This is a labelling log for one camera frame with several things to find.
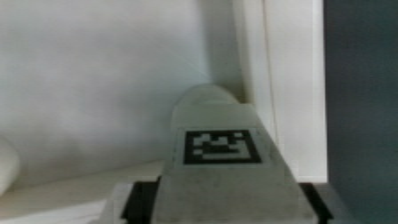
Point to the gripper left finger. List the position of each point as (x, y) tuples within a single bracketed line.
[(128, 207)]

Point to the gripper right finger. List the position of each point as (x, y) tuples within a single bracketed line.
[(327, 204)]

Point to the white leg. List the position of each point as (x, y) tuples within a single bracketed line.
[(226, 183)]

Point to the white square tabletop tray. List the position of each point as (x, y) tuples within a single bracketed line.
[(102, 58)]

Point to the white right fence bar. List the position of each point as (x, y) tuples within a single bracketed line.
[(297, 73)]

